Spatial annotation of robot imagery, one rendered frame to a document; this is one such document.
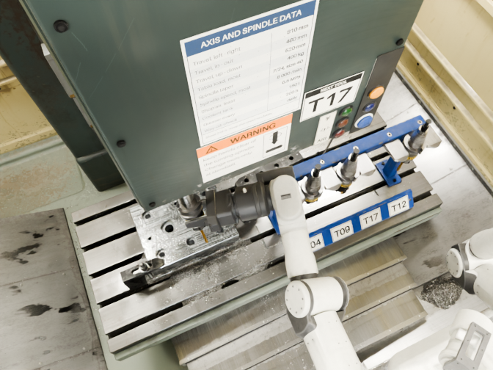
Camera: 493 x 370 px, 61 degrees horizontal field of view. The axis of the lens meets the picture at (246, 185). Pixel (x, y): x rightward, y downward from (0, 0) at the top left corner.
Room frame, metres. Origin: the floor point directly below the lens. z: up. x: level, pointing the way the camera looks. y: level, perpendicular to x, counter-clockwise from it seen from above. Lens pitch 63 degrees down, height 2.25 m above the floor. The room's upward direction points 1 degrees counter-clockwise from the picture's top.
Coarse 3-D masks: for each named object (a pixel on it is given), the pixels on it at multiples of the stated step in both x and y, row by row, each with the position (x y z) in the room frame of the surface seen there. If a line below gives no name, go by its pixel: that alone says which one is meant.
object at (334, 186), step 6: (324, 168) 0.56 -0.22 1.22; (330, 168) 0.56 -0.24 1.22; (324, 174) 0.54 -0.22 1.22; (330, 174) 0.54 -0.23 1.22; (336, 174) 0.54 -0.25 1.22; (324, 180) 0.53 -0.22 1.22; (330, 180) 0.53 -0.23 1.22; (336, 180) 0.53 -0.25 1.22; (324, 186) 0.51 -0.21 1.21; (330, 186) 0.51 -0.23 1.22; (336, 186) 0.51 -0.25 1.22
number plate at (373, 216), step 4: (376, 208) 0.55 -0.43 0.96; (368, 212) 0.54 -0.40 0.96; (372, 212) 0.54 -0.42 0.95; (376, 212) 0.54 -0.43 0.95; (380, 212) 0.54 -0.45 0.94; (360, 216) 0.52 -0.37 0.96; (364, 216) 0.52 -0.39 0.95; (368, 216) 0.53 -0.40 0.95; (372, 216) 0.53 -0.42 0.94; (376, 216) 0.53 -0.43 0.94; (380, 216) 0.53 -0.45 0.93; (360, 220) 0.51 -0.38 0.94; (364, 220) 0.51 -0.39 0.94; (368, 220) 0.52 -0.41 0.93; (372, 220) 0.52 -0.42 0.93; (376, 220) 0.52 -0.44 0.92; (380, 220) 0.52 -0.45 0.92; (364, 224) 0.50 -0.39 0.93; (368, 224) 0.51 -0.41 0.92; (372, 224) 0.51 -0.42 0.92
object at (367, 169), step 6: (360, 156) 0.60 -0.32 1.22; (366, 156) 0.60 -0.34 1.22; (360, 162) 0.58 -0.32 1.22; (366, 162) 0.58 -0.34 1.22; (372, 162) 0.58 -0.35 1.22; (360, 168) 0.56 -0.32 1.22; (366, 168) 0.56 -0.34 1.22; (372, 168) 0.56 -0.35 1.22; (360, 174) 0.54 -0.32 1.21; (366, 174) 0.54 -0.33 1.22; (372, 174) 0.54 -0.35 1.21
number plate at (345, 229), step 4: (344, 224) 0.50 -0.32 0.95; (348, 224) 0.50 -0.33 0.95; (332, 228) 0.48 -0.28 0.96; (336, 228) 0.48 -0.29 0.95; (340, 228) 0.48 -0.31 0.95; (344, 228) 0.49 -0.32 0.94; (348, 228) 0.49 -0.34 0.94; (352, 228) 0.49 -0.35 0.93; (332, 232) 0.47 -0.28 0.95; (336, 232) 0.47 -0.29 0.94; (340, 232) 0.48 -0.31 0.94; (344, 232) 0.48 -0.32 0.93; (348, 232) 0.48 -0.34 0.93; (352, 232) 0.48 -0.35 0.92; (332, 236) 0.46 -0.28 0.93; (336, 236) 0.46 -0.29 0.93; (340, 236) 0.46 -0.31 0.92; (344, 236) 0.47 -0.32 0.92; (332, 240) 0.45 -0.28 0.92; (336, 240) 0.45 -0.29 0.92
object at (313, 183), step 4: (312, 172) 0.51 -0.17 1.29; (320, 172) 0.51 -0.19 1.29; (308, 176) 0.51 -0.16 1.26; (312, 176) 0.50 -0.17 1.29; (316, 176) 0.50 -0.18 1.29; (320, 176) 0.50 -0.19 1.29; (308, 180) 0.50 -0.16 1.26; (312, 180) 0.50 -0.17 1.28; (316, 180) 0.49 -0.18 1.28; (320, 180) 0.50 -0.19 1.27; (304, 184) 0.51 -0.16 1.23; (308, 184) 0.50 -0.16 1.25; (312, 184) 0.49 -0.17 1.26; (316, 184) 0.49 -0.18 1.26; (320, 184) 0.50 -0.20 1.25; (308, 188) 0.49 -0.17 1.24; (312, 188) 0.49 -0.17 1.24; (316, 188) 0.49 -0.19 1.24; (320, 188) 0.50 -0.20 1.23
